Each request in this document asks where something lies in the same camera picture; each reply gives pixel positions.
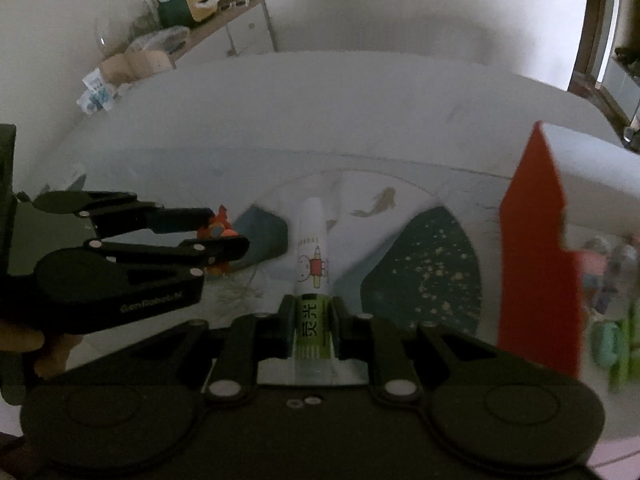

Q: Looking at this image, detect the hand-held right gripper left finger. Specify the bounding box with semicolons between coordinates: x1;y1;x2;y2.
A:
127;294;297;403

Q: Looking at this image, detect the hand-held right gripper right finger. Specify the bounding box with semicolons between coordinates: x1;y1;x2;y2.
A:
329;295;506;403

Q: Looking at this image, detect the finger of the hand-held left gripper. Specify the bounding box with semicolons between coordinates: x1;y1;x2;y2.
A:
82;200;217;237
85;236;251;280

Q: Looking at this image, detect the orange toy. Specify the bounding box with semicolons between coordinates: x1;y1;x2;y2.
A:
197;205;238;278

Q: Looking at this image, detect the white tube with green label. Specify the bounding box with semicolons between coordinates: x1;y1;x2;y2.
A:
291;197;337;386

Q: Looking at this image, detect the red cardboard box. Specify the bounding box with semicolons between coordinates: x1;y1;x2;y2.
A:
497;121;640;401

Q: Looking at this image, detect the pink cactus pot figurine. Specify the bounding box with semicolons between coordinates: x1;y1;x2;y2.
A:
580;237;613;311

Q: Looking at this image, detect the teal plastic toy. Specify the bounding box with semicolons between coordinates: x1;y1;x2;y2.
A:
590;320;626;368

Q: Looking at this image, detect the person's left hand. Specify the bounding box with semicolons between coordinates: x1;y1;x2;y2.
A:
0;320;83;381

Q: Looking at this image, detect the printed table mat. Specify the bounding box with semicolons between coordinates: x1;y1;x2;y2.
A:
65;167;501;386

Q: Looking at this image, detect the blue and white packet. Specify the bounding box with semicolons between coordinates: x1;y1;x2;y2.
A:
77;67;121;116

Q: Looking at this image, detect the tan cardboard box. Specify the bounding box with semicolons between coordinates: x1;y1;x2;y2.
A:
100;50;173;83

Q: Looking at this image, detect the clear plastic bag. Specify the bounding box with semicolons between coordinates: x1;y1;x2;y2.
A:
95;7;163;58

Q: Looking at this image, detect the white dresser with wooden top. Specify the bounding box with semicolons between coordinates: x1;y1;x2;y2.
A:
170;0;278;68

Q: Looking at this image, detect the green tissue box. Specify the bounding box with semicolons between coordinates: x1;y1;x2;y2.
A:
157;0;193;28

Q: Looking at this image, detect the tan tissue box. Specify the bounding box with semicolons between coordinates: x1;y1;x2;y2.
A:
186;0;221;23

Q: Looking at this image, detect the brown door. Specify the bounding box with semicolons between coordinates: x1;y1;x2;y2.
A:
567;0;621;93

